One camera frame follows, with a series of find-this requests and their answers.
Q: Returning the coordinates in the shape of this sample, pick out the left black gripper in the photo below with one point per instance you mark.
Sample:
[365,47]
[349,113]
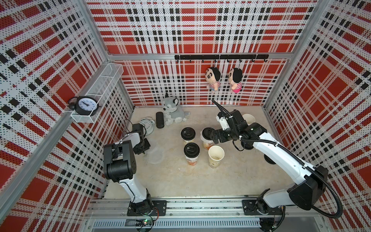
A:
[147,146]

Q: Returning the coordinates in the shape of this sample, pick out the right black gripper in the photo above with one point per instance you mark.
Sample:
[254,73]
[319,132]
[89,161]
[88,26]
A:
[222,138]

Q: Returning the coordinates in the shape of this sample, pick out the black cup lid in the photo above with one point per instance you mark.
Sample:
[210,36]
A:
[207,133]
[191,150]
[247,145]
[268,160]
[188,133]

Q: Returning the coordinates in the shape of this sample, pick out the paper milk tea cup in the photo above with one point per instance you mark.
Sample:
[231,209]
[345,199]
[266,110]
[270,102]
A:
[188,141]

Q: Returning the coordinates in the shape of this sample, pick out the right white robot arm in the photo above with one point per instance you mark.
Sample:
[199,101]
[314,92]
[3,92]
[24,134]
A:
[309,182]

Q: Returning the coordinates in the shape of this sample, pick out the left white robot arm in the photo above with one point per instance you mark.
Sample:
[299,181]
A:
[119,166]

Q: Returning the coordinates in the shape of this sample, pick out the white alarm clock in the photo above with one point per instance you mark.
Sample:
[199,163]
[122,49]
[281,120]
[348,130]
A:
[149,124]

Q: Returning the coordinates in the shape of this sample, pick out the black glasses case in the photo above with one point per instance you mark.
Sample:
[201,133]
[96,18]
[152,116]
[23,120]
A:
[160,120]

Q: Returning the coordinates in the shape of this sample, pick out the grey husky plush toy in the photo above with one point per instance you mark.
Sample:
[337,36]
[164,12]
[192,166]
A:
[173,112]

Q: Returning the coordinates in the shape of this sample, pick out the hanging doll pink dress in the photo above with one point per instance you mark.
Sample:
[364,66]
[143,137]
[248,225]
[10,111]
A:
[235,79]

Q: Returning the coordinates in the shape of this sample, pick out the hanging doll blue shorts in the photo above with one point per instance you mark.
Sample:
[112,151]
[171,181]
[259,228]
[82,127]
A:
[212,77]

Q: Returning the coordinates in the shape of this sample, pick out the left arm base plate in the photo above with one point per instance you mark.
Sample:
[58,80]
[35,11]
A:
[152,208]

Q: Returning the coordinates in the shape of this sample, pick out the white wire basket shelf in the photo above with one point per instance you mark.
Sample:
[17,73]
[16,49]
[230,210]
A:
[102,86]

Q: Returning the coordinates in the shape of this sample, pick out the black wall clock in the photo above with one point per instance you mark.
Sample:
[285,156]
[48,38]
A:
[84,106]

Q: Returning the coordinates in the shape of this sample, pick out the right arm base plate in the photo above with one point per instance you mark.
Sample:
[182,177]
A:
[254,207]

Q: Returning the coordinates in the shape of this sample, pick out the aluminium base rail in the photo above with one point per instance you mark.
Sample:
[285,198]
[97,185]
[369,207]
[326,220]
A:
[196,214]

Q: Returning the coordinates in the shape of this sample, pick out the black hook rail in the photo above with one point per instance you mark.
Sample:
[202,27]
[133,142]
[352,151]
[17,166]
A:
[215,57]

